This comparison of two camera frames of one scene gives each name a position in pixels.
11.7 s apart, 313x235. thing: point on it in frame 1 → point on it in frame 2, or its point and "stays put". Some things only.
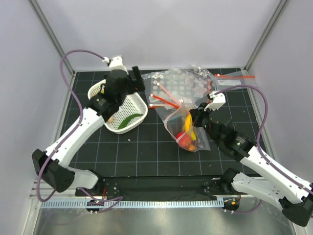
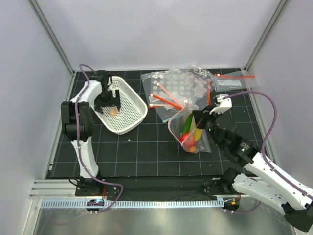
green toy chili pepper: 127,120 → 188,123
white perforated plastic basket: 132,105 stays put
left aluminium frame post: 47,28 stays put
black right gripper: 197,114 stays put
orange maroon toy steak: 191,148 stays put
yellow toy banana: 188,126 → 198,132
